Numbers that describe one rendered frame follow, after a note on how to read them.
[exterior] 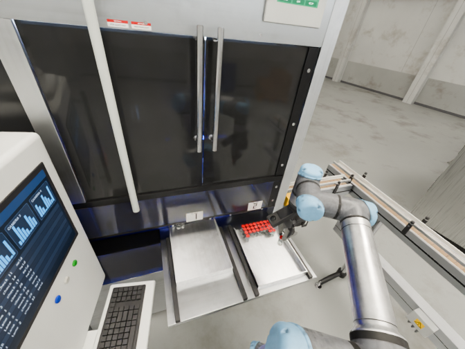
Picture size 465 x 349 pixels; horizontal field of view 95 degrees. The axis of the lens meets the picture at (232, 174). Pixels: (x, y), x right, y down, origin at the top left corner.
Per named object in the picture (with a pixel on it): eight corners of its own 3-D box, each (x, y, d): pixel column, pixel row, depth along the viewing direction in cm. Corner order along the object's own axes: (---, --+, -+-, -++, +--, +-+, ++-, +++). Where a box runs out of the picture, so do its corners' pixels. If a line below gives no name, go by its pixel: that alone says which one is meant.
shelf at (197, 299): (160, 231, 119) (159, 229, 118) (270, 210, 141) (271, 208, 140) (168, 328, 83) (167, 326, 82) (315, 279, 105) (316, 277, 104)
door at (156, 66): (87, 199, 86) (14, 19, 51) (201, 184, 100) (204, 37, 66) (86, 200, 85) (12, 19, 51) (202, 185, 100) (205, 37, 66)
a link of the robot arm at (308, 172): (300, 173, 66) (300, 158, 73) (291, 199, 73) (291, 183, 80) (326, 179, 65) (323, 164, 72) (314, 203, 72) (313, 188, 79)
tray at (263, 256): (232, 231, 121) (233, 227, 119) (273, 223, 130) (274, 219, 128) (257, 290, 96) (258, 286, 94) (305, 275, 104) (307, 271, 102)
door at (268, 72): (202, 184, 101) (205, 37, 66) (281, 174, 114) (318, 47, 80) (203, 185, 100) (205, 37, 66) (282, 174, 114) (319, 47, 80)
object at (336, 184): (271, 210, 143) (276, 192, 134) (261, 195, 155) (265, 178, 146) (349, 195, 165) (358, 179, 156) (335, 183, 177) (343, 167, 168)
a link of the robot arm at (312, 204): (342, 210, 57) (335, 185, 66) (299, 200, 59) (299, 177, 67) (331, 228, 62) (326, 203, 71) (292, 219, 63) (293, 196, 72)
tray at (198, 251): (169, 227, 119) (168, 223, 117) (214, 219, 127) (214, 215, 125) (176, 287, 94) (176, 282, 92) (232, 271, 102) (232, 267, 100)
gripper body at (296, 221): (306, 228, 85) (316, 206, 78) (287, 232, 82) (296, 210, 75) (295, 214, 90) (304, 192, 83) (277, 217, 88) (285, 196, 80)
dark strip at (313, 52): (266, 204, 125) (308, 47, 78) (273, 203, 126) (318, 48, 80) (268, 206, 124) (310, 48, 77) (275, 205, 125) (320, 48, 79)
